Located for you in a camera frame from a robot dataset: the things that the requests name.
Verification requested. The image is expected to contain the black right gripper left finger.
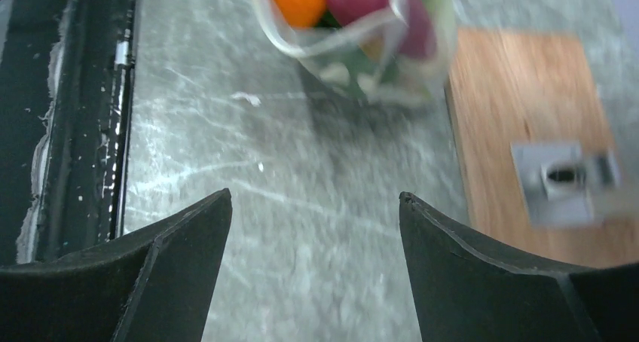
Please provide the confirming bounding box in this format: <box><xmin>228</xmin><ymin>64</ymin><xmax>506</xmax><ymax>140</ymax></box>
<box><xmin>1</xmin><ymin>189</ymin><xmax>232</xmax><ymax>341</ymax></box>

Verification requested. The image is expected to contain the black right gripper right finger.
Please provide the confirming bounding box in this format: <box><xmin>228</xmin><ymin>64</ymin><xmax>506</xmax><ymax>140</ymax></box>
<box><xmin>399</xmin><ymin>192</ymin><xmax>638</xmax><ymax>341</ymax></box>

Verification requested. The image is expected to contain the polka dot zip top bag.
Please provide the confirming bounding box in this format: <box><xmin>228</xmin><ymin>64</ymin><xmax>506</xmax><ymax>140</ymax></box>
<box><xmin>251</xmin><ymin>0</ymin><xmax>457</xmax><ymax>107</ymax></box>

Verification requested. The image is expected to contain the purple fake sweet potato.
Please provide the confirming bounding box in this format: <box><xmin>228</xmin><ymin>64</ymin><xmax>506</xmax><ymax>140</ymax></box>
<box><xmin>326</xmin><ymin>0</ymin><xmax>438</xmax><ymax>61</ymax></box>

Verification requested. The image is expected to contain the wooden board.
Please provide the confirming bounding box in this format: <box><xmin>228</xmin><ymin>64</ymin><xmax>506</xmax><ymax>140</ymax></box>
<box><xmin>446</xmin><ymin>28</ymin><xmax>638</xmax><ymax>268</ymax></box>

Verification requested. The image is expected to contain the grey metal bracket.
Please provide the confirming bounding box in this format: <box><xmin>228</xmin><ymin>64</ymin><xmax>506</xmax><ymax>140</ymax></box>
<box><xmin>511</xmin><ymin>142</ymin><xmax>621</xmax><ymax>228</ymax></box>

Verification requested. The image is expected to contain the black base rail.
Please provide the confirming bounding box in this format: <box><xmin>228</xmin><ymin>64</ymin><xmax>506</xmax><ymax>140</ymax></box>
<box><xmin>1</xmin><ymin>0</ymin><xmax>139</xmax><ymax>266</ymax></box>

